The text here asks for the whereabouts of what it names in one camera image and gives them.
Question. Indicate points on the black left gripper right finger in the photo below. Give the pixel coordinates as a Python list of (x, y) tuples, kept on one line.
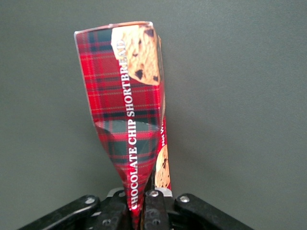
[(154, 210)]

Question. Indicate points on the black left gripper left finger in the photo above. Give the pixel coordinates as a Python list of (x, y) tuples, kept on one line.
[(115, 213)]

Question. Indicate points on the red tartan cookie box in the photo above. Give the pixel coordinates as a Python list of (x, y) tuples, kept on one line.
[(120, 100)]

